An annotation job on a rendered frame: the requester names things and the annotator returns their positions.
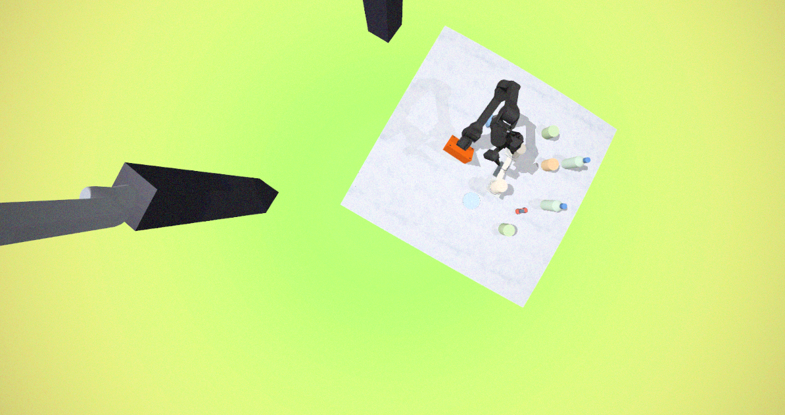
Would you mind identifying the cream cylinder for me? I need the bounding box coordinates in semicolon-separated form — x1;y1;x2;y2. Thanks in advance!
490;180;508;194
509;143;527;157

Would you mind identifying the green cylinder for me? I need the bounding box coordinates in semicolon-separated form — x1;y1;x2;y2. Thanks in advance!
498;223;515;237
542;125;559;139

